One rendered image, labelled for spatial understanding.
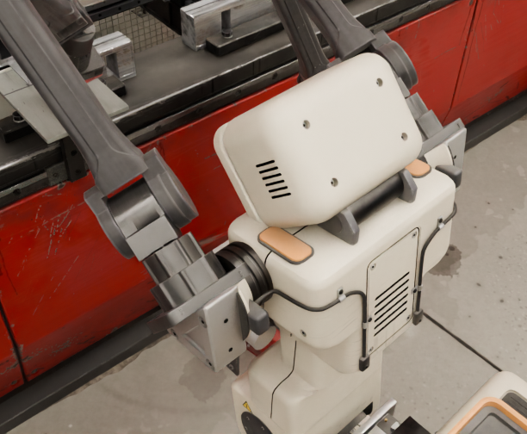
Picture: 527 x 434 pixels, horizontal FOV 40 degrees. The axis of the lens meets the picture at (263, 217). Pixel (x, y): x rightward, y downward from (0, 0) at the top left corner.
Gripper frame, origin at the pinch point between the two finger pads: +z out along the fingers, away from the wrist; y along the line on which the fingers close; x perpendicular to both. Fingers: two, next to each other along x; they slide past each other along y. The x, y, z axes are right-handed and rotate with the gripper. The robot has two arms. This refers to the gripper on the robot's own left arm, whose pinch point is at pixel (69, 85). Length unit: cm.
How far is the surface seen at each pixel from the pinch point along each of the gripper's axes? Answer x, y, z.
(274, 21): -4, -63, 16
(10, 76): -11.2, 6.5, 9.3
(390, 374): 93, -62, 66
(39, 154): 4.7, 8.3, 15.5
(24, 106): -1.1, 8.9, 3.8
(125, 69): -7.8, -20.7, 18.3
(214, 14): -11, -47, 13
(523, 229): 81, -146, 72
